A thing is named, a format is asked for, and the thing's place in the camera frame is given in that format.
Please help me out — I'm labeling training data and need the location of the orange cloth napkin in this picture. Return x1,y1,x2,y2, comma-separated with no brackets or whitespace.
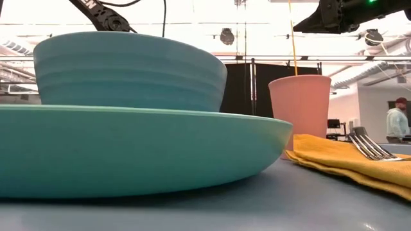
284,133,411,202

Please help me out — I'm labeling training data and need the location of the yellow hanging cable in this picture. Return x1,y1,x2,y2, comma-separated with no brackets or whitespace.
288,0,299,77

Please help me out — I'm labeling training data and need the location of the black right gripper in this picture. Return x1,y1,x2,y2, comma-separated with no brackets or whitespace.
292,0,362,35

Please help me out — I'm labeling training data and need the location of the teal round plate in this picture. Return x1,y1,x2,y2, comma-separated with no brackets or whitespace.
0,104,293,199

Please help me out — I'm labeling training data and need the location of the small black monitor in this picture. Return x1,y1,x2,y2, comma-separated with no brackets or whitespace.
326,118,342,130

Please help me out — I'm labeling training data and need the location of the metal fork orange handle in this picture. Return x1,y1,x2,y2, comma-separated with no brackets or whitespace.
348,132,405,162

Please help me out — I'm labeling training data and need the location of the blue round bowl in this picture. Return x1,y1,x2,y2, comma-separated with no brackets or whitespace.
33,31,228,113

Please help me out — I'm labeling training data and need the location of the black folding divider screen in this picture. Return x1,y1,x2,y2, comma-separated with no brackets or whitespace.
220,62,324,118

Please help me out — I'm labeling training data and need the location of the long ceiling light strip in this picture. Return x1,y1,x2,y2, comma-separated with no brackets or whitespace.
0,55,411,62

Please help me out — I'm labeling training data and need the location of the pink plastic cup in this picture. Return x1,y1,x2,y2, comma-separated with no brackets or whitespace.
268,74,332,160

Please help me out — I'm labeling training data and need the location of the person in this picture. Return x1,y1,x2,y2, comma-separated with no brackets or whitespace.
385,97,411,144

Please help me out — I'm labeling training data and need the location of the black ceiling spotlight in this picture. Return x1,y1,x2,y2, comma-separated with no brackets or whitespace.
364,28,385,47
220,28,236,46

